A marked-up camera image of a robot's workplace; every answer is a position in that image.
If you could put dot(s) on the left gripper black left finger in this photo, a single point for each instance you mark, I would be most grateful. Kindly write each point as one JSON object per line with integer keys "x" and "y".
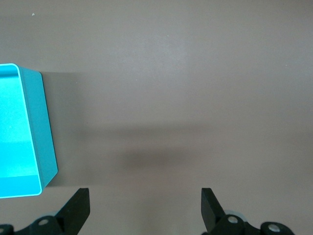
{"x": 75, "y": 210}

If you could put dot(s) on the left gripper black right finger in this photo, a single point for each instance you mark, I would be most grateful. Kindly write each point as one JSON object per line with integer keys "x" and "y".
{"x": 211, "y": 210}

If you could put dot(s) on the cyan plastic bin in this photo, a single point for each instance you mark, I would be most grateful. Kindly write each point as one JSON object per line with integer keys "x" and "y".
{"x": 14, "y": 122}

